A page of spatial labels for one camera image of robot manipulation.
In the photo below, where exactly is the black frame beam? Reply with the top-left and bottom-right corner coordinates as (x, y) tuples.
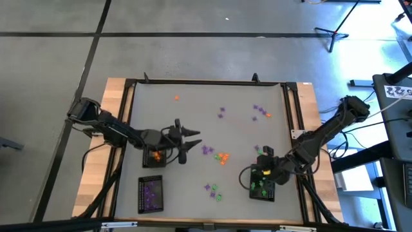
(0, 217), (412, 232)

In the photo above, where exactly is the white printed label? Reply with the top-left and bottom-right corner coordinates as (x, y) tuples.
(384, 84), (412, 101)

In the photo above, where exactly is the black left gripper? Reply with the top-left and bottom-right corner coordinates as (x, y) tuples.
(164, 118), (203, 165)

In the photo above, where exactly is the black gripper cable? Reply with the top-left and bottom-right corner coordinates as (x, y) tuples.
(238, 165), (258, 191)

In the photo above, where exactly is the grey floor foot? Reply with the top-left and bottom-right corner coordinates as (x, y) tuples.
(0, 137), (25, 151)

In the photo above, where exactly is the black slanted post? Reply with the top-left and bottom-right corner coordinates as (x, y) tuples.
(385, 61), (412, 85)

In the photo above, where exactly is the white cable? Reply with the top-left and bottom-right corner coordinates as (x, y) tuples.
(370, 93), (408, 117)

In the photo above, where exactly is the dark operator desk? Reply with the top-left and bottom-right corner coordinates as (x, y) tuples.
(372, 73), (412, 232)

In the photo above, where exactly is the black aluminium table frame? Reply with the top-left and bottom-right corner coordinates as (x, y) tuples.
(96, 77), (323, 226)

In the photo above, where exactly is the silver metal bracket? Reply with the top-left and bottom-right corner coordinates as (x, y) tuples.
(100, 221), (138, 230)
(279, 225), (318, 232)

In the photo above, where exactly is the black tripod stand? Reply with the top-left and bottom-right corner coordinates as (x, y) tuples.
(314, 0), (363, 53)

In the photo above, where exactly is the black computer keyboard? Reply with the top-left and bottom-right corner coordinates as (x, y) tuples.
(403, 162), (412, 210)

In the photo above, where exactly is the black plastic slotted basket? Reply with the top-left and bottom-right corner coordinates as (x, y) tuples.
(137, 175), (164, 215)
(142, 141), (168, 169)
(248, 163), (276, 203)

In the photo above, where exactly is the black desk leg bar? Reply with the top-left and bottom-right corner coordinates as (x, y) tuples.
(330, 140), (394, 174)

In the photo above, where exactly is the dark floor foot bar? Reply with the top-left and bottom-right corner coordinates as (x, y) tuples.
(350, 79), (374, 88)

